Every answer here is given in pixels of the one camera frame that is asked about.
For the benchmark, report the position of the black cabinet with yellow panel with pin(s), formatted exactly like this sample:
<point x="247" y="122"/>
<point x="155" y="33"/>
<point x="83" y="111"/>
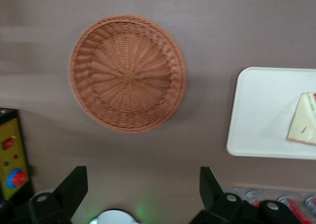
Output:
<point x="12" y="145"/>

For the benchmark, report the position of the red cola bottle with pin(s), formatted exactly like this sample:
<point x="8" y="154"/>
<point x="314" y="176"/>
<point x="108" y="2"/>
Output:
<point x="311" y="201"/>
<point x="255" y="200"/>
<point x="296" y="209"/>

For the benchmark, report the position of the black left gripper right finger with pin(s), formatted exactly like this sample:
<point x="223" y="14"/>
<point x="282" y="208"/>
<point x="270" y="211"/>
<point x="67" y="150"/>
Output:
<point x="217" y="204"/>

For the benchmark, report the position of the brown round wicker basket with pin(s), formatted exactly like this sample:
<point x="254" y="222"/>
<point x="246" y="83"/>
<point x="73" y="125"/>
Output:
<point x="128" y="75"/>

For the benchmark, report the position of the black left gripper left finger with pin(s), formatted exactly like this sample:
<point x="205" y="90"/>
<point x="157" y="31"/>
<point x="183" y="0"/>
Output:
<point x="61" y="201"/>

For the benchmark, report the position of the triangular sandwich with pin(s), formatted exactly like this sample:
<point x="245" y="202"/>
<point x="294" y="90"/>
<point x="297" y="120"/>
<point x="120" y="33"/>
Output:
<point x="304" y="120"/>

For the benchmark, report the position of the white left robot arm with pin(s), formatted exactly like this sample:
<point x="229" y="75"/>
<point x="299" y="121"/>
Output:
<point x="113" y="217"/>

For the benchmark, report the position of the cream rectangular plastic tray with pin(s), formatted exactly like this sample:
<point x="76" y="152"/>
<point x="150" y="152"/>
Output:
<point x="259" y="115"/>

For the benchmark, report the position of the clear acrylic bottle rack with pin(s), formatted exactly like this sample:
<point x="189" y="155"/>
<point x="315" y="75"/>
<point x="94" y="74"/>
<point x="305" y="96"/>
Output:
<point x="242" y="189"/>

